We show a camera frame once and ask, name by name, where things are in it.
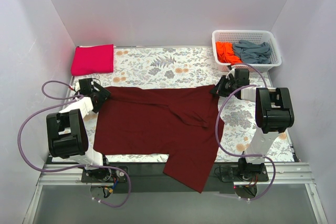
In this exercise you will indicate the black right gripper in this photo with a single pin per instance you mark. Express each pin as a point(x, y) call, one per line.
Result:
point(223, 86)

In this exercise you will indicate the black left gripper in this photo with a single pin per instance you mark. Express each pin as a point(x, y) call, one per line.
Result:
point(100, 97)

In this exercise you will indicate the dark red t-shirt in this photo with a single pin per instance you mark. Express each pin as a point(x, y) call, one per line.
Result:
point(177, 122)

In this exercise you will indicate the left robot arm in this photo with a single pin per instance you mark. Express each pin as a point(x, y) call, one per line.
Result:
point(67, 136)

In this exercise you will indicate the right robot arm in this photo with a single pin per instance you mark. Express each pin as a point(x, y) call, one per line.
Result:
point(273, 112)

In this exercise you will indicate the orange t-shirt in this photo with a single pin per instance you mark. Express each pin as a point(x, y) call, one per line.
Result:
point(225, 53)

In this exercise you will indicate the folded pink t-shirt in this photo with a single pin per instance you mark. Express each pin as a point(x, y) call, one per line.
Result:
point(95, 59)

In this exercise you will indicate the grey t-shirt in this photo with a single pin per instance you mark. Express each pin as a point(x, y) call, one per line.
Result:
point(252, 53)

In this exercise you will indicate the white plastic basket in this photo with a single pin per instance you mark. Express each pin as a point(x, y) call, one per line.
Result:
point(255, 36)

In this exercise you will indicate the floral patterned table mat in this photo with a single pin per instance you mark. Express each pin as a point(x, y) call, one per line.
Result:
point(160, 68)

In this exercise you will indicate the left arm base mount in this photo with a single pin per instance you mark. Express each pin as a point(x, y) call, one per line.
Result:
point(105, 174)

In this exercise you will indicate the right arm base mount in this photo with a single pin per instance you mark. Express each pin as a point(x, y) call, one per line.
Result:
point(242, 171)

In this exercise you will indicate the aluminium front frame rail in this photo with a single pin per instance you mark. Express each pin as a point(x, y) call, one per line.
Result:
point(149, 177)

